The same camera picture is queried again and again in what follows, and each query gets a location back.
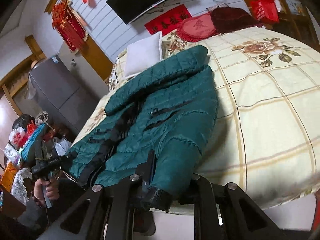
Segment dark green puffer coat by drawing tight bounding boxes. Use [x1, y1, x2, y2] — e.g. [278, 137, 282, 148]
[60, 44, 220, 212]

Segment person's left hand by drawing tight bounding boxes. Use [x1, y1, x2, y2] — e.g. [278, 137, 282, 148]
[33, 177, 60, 206]

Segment white plastic bag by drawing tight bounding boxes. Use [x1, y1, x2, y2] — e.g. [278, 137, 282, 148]
[53, 137, 72, 156]

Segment pile of colourful clutter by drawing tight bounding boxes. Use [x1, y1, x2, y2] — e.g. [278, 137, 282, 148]
[0, 110, 56, 205]

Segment grey refrigerator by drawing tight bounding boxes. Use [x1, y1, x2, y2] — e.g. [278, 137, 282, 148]
[29, 55, 98, 135]

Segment floral cream bed quilt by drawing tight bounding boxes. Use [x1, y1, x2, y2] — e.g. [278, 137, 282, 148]
[72, 27, 319, 209]

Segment white square pillow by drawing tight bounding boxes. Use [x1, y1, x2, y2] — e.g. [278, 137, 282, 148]
[124, 31, 163, 79]

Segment red chinese knot hanging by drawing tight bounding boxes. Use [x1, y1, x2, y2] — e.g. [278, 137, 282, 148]
[52, 1, 88, 54]

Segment red heart-shaped cushion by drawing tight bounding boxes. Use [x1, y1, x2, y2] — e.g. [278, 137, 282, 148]
[176, 12, 217, 42]

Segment red calligraphy banner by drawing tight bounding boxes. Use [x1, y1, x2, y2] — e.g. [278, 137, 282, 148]
[144, 4, 191, 36]

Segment dark red velvet cushion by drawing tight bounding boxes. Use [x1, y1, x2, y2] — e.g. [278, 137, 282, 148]
[210, 7, 263, 34]

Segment wooden chair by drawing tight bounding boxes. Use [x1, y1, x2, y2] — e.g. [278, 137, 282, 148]
[272, 0, 319, 51]

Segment red shopping bag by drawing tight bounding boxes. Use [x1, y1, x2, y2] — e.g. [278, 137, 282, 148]
[249, 0, 279, 25]

